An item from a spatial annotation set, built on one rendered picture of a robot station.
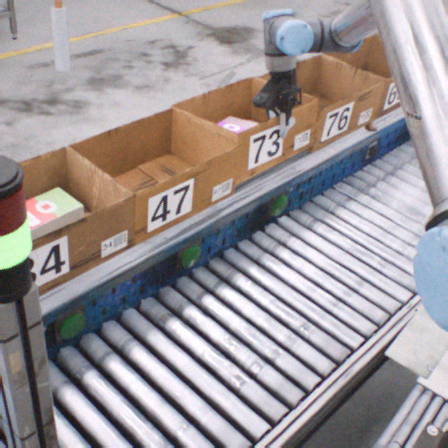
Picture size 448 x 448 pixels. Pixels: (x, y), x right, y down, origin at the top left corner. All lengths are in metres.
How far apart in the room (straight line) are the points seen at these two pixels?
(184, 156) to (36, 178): 0.50
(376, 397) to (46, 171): 1.55
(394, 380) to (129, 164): 1.41
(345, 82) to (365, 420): 1.30
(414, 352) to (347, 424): 0.80
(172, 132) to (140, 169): 0.16
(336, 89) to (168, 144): 0.80
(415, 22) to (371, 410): 1.73
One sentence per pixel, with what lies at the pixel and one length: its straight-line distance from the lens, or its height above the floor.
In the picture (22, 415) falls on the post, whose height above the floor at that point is 1.40.
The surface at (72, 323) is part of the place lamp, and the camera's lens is 1.46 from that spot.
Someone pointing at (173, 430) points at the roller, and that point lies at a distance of 1.38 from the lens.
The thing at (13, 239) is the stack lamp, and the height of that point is 1.61.
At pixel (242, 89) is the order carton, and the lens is 2.13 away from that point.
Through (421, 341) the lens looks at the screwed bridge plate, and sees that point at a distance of 1.68.
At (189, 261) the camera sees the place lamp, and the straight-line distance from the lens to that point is 1.65.
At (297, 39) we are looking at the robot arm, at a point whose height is 1.35.
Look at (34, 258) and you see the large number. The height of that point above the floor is 1.00.
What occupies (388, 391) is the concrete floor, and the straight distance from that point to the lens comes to 2.54.
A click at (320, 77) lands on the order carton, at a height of 0.96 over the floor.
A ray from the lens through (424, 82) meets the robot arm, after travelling 0.95.
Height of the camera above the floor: 1.90
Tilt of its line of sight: 38 degrees down
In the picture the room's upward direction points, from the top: 7 degrees clockwise
